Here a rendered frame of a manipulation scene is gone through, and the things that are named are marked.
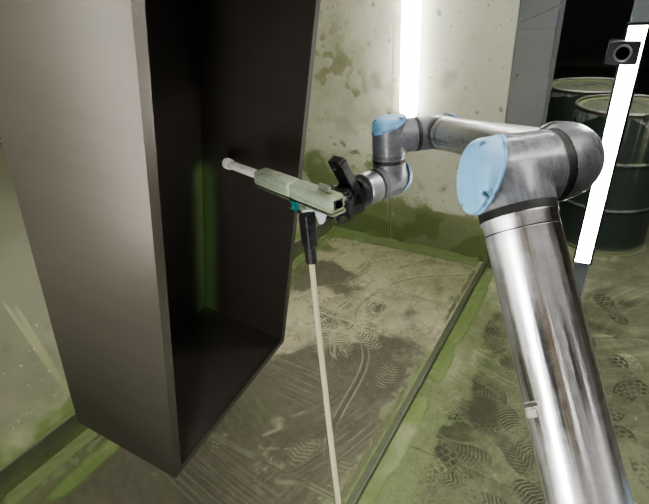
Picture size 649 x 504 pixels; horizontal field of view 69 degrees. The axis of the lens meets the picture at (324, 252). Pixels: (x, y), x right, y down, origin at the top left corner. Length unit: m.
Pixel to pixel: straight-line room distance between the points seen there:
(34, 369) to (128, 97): 1.55
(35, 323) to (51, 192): 1.23
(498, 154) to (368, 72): 2.28
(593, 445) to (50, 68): 0.97
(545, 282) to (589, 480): 0.27
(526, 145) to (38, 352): 1.91
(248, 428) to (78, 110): 1.49
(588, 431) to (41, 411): 1.88
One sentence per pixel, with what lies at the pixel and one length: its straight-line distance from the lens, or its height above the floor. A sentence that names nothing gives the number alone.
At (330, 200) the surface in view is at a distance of 1.03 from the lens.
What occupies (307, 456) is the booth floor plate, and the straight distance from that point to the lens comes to 1.94.
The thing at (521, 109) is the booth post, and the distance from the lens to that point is 2.74.
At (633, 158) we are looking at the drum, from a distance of 3.27.
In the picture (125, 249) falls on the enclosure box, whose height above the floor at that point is 1.17.
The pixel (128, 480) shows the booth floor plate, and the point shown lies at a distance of 2.05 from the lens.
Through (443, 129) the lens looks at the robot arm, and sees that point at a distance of 1.23.
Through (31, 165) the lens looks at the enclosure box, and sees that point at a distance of 1.05.
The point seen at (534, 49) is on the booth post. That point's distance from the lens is 2.69.
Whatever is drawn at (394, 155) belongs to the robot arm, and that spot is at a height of 1.18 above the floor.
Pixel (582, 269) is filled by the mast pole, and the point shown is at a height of 0.57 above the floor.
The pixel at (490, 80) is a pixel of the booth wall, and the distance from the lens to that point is 2.75.
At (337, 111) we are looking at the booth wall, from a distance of 3.12.
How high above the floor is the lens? 1.57
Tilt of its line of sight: 29 degrees down
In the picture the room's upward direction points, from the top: 4 degrees counter-clockwise
